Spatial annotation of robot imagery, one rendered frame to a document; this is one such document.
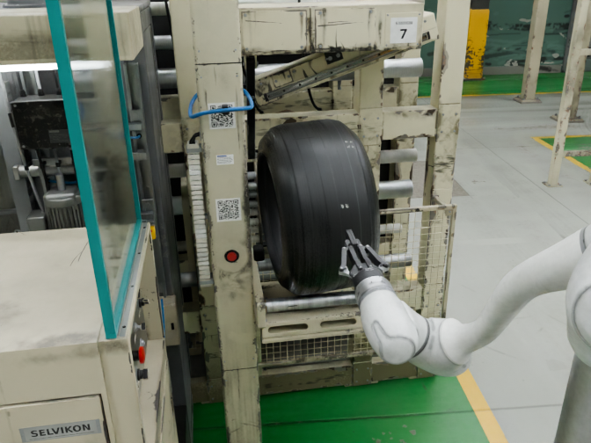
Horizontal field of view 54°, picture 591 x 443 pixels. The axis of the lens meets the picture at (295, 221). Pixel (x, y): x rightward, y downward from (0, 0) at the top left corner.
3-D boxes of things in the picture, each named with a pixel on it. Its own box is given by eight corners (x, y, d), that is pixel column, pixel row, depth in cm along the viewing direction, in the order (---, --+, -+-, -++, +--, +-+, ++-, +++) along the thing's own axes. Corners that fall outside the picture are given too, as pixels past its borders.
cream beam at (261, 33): (240, 57, 183) (237, 8, 177) (236, 47, 206) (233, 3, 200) (423, 49, 191) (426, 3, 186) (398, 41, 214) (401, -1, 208)
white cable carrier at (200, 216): (200, 287, 186) (186, 144, 167) (200, 279, 190) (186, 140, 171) (214, 286, 186) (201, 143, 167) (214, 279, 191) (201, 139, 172)
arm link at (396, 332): (346, 311, 130) (388, 333, 136) (364, 362, 117) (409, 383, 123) (377, 279, 126) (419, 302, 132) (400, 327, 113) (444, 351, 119)
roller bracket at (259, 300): (257, 330, 181) (256, 303, 177) (247, 270, 217) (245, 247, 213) (267, 329, 181) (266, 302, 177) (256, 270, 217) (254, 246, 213)
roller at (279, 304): (263, 315, 183) (262, 301, 182) (262, 309, 187) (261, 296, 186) (369, 304, 188) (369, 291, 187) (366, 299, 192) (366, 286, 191)
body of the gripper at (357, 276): (390, 274, 134) (380, 251, 141) (355, 278, 133) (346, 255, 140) (388, 300, 138) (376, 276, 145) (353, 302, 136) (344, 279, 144)
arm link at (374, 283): (361, 290, 127) (353, 274, 132) (358, 322, 132) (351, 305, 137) (400, 286, 129) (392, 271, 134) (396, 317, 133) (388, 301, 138)
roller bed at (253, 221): (212, 249, 223) (206, 176, 211) (211, 233, 236) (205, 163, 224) (263, 244, 226) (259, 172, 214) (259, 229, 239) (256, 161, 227)
